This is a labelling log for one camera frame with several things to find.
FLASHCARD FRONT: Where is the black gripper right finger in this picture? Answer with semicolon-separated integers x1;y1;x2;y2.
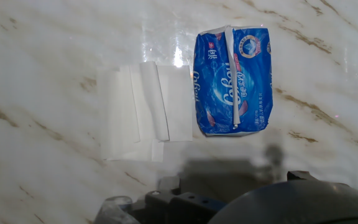
287;170;319;182

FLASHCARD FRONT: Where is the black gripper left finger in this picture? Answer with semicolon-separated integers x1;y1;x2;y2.
129;175;226;224

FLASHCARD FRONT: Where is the blue plastic tissue pack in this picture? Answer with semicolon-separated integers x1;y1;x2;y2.
193;24;274;137

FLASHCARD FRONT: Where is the marble pattern table sheet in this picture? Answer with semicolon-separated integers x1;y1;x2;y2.
0;0;358;224

